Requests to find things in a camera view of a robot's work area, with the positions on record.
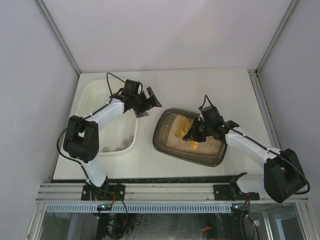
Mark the yellow litter scoop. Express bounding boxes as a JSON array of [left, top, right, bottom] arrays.
[[174, 116, 199, 150]]

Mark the dark brown litter box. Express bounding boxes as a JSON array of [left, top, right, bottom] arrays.
[[152, 108, 227, 168]]

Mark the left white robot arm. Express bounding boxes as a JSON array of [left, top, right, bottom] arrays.
[[57, 81, 162, 188]]

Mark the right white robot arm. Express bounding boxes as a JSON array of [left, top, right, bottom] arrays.
[[183, 118, 311, 203]]

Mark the white plastic tray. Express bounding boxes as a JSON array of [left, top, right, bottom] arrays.
[[71, 77, 138, 156]]

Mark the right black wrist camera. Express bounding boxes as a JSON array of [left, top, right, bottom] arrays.
[[200, 106, 223, 127]]

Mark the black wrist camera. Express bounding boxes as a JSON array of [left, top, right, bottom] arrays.
[[200, 106, 223, 127], [121, 79, 143, 97]]

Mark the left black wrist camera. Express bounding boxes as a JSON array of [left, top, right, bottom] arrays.
[[121, 79, 143, 97]]

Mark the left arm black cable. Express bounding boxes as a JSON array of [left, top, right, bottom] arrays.
[[56, 72, 128, 171]]

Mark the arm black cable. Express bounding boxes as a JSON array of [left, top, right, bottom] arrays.
[[198, 94, 311, 195], [56, 72, 128, 171]]

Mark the right aluminium side rail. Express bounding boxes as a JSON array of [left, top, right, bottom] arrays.
[[248, 69, 285, 150]]

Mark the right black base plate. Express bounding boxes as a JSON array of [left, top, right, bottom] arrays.
[[213, 184, 260, 201]]

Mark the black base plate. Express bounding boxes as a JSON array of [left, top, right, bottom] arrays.
[[213, 184, 260, 201], [81, 184, 126, 201]]

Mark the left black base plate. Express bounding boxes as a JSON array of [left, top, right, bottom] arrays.
[[81, 184, 126, 201]]

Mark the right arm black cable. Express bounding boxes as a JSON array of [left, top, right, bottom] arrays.
[[198, 94, 311, 195]]

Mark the left aluminium frame post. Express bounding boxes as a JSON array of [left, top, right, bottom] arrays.
[[34, 0, 81, 77]]

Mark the aluminium frame post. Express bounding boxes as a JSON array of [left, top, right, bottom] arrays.
[[34, 0, 81, 77], [255, 0, 301, 75]]

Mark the aluminium front rail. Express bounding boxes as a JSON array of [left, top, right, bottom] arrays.
[[35, 181, 309, 202]]

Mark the grey slotted cable duct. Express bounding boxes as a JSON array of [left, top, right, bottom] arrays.
[[46, 202, 296, 214]]

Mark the right aluminium frame post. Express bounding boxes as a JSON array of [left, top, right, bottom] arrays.
[[255, 0, 301, 75]]

